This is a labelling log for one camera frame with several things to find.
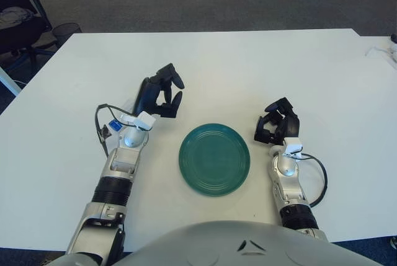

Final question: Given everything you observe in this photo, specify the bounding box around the green round plate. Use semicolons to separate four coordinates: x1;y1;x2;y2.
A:
178;122;251;198

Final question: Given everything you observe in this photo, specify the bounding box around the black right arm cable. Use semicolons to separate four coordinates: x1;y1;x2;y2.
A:
299;153;329;208

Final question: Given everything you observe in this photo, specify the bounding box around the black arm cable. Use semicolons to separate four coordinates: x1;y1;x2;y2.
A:
94;103;125;155
299;153;329;208

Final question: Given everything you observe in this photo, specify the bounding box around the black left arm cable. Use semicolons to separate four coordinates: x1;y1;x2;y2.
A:
94;103;125;155

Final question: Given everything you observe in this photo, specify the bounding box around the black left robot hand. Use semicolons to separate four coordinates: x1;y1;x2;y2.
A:
133;63;186;118

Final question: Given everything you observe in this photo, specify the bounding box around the black mesh waste bin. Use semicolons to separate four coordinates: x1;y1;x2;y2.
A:
51;22;83;47

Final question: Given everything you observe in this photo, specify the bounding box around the grey robot torso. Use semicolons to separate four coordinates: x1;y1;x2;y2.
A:
52;221;397;266

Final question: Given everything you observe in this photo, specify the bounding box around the black office chair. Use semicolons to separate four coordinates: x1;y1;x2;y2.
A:
0;0;58;71

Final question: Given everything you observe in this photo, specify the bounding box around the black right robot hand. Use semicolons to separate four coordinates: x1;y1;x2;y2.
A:
253;97;301;146

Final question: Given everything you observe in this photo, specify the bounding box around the white table leg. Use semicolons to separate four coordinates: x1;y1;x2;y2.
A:
0;66;22;97

